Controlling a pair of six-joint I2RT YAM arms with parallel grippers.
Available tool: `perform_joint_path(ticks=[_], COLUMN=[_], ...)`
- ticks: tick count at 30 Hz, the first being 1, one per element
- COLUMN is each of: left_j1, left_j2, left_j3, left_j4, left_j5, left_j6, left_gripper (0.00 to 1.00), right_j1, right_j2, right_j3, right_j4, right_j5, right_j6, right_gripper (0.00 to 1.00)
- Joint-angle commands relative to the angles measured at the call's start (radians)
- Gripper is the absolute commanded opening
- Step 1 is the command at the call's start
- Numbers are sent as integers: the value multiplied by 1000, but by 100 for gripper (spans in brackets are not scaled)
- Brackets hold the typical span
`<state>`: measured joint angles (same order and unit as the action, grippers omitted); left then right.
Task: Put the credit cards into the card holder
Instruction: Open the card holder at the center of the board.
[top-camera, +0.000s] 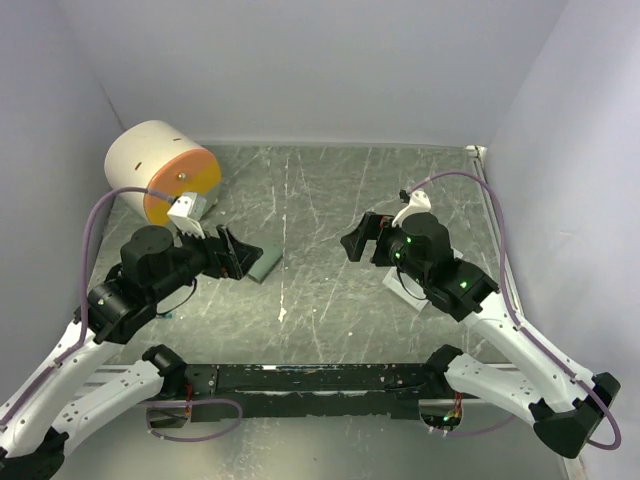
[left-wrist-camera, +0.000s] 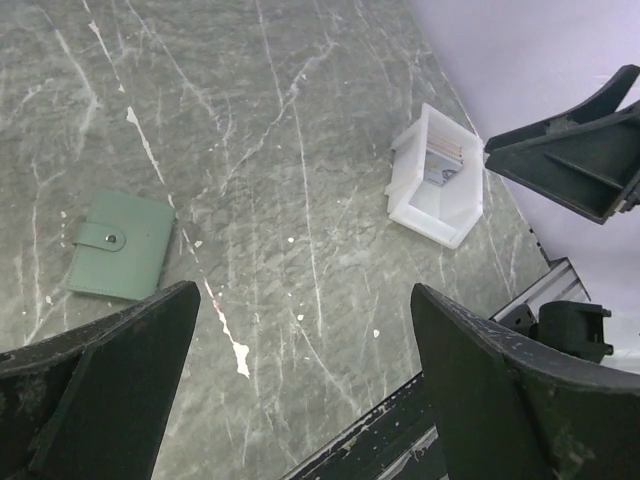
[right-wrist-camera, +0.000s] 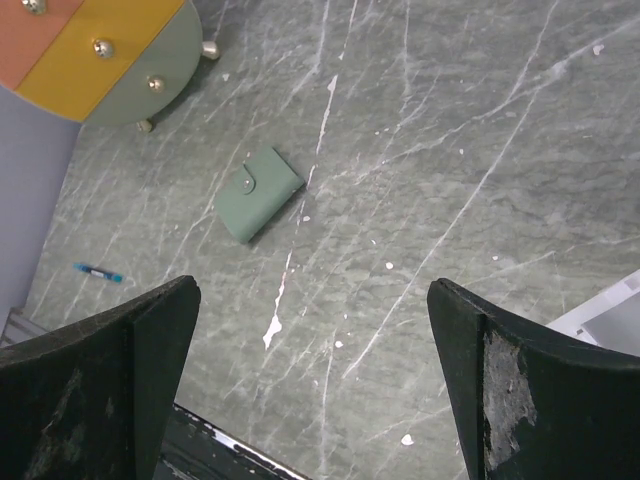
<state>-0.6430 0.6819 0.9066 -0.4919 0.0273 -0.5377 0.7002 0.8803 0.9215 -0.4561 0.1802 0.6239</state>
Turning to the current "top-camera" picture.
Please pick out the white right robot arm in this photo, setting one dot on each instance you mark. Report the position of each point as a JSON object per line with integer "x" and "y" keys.
{"x": 561, "y": 400}

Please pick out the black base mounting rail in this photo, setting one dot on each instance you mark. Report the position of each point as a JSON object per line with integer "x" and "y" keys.
{"x": 402, "y": 391}

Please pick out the white plastic card tray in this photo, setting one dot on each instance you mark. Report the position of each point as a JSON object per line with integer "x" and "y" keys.
{"x": 405, "y": 288}

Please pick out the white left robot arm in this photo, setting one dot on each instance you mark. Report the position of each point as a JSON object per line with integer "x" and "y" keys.
{"x": 152, "y": 268}

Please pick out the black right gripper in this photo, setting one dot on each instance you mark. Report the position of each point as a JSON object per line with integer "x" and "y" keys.
{"x": 371, "y": 227}

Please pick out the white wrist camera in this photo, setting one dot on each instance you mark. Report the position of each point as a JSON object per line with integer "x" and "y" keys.
{"x": 414, "y": 202}
{"x": 185, "y": 213}

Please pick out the round white drawer cabinet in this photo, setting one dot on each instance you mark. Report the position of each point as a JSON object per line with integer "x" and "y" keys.
{"x": 156, "y": 156}

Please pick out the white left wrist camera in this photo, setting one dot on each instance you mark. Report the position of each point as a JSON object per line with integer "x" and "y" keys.
{"x": 185, "y": 213}

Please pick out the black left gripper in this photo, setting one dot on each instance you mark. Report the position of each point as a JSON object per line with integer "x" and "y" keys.
{"x": 232, "y": 256}

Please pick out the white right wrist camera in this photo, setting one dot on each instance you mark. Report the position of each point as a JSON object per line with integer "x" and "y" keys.
{"x": 414, "y": 202}

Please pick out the green card holder wallet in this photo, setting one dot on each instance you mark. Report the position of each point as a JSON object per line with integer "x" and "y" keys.
{"x": 271, "y": 256}

